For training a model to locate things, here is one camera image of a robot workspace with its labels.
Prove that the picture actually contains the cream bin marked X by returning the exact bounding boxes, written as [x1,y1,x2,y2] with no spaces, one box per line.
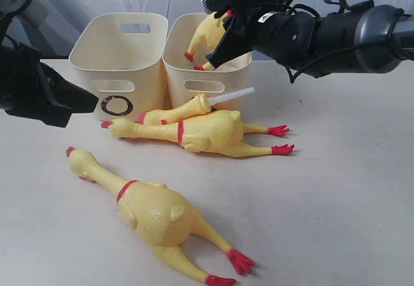
[162,12,252,107]

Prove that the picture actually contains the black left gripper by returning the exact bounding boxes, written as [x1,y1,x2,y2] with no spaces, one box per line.
[1,41,98,127]

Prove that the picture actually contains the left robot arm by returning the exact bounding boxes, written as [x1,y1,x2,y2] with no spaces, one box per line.
[1,11,98,127]

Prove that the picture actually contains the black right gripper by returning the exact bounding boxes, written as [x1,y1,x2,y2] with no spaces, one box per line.
[201,0,318,69]

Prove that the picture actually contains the headless yellow rubber chicken body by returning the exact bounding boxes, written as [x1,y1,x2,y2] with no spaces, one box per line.
[184,10,233,62]

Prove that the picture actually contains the yellow rubber chicken front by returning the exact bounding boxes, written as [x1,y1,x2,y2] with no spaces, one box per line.
[66,146,254,285]

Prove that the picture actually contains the yellow rubber chicken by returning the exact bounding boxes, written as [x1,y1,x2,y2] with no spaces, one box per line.
[101,110,294,157]
[66,146,254,285]

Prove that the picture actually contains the cream bin marked O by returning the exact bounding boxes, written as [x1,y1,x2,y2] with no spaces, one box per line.
[69,12,168,121]

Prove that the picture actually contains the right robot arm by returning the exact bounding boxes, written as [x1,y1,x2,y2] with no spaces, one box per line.
[201,0,413,81]

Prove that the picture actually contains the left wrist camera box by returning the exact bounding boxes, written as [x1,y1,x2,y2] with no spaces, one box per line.
[1,0,32,21]

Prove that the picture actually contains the detached chicken head with tube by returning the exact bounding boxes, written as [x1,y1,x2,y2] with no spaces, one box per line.
[139,87,255,126]

